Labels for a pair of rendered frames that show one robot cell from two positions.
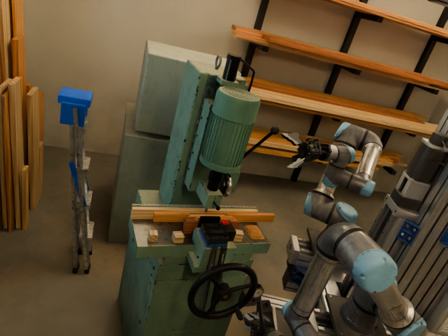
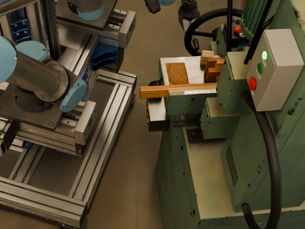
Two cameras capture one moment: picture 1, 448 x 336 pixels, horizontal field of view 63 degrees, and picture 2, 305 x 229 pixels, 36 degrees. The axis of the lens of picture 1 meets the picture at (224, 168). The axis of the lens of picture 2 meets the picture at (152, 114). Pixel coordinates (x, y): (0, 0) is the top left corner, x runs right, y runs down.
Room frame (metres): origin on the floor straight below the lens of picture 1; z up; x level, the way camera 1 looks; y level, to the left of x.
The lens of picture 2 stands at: (2.48, -0.03, 2.17)
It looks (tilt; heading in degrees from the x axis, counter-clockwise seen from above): 55 degrees down; 194
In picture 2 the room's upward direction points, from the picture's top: 8 degrees clockwise
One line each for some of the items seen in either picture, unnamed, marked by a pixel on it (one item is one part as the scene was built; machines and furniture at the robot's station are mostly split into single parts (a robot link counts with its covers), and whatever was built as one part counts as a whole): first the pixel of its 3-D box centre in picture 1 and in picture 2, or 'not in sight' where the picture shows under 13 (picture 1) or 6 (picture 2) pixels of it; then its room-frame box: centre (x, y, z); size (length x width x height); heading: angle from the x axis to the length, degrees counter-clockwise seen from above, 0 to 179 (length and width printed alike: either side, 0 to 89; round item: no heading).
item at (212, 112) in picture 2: (227, 179); (218, 117); (1.64, -0.03, 1.02); 0.09 x 0.07 x 0.12; 118
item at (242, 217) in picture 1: (217, 217); (227, 87); (1.43, -0.04, 0.92); 0.60 x 0.02 x 0.04; 118
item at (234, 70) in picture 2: not in sight; (238, 83); (1.66, -0.01, 1.23); 0.09 x 0.08 x 0.15; 28
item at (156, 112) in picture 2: (246, 291); (156, 113); (1.40, -0.27, 0.58); 0.12 x 0.08 x 0.08; 28
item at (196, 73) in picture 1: (197, 141); (295, 117); (1.66, 0.16, 1.16); 0.22 x 0.22 x 0.72; 28
